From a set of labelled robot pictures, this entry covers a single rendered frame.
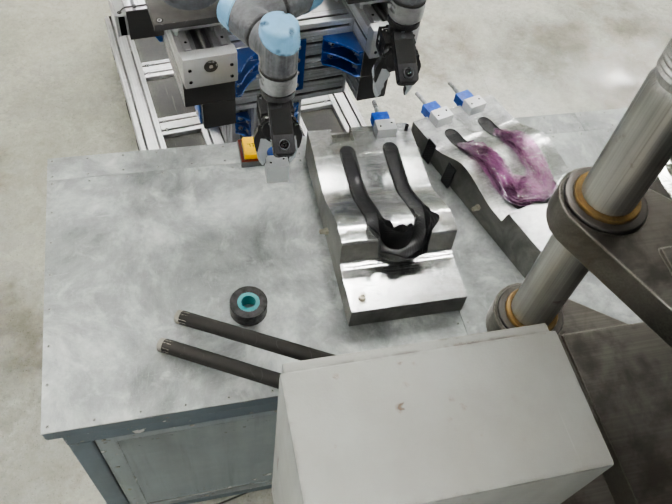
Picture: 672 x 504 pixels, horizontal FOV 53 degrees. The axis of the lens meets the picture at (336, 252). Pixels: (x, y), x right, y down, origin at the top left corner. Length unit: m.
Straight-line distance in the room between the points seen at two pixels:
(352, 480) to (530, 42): 3.21
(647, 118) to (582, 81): 2.88
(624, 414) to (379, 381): 0.39
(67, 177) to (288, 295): 0.62
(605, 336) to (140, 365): 0.89
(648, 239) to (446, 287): 0.77
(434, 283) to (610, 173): 0.81
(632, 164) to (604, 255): 0.10
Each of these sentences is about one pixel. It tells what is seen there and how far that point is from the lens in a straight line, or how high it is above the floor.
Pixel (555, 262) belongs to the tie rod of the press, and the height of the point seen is 1.44.
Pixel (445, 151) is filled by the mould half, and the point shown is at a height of 0.86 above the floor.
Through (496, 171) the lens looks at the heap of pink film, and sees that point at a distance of 1.68.
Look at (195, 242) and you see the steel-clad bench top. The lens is 1.59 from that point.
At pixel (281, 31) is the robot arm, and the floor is 1.30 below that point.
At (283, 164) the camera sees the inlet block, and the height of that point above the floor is 0.96.
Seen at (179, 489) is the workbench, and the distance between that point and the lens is 1.97.
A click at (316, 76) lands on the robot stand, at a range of 2.04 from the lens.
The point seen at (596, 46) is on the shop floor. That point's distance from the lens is 3.83.
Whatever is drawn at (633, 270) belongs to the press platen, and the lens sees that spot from 0.76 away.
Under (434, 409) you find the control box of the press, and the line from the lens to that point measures 0.68.
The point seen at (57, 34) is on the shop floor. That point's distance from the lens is 3.49.
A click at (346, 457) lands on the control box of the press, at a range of 0.65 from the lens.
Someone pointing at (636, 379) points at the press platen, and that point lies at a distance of 1.00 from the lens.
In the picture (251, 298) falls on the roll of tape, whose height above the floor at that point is 0.83.
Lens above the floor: 2.09
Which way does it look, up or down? 55 degrees down
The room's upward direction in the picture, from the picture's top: 10 degrees clockwise
